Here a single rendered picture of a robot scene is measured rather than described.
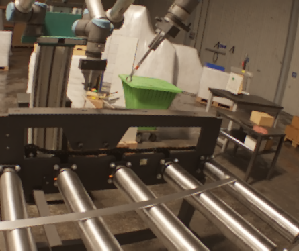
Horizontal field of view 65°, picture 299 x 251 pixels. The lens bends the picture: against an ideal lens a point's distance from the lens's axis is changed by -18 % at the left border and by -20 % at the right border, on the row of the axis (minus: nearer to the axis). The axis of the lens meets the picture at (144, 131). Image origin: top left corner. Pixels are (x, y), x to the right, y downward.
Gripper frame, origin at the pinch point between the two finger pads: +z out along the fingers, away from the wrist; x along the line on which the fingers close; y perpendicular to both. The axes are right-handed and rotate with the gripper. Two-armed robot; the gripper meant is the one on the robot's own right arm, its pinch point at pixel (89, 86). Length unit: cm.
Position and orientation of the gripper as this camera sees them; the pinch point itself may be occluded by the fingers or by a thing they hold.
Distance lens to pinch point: 132.9
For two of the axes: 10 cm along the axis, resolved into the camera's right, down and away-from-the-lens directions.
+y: 4.7, 3.8, -8.0
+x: 8.6, -0.1, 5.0
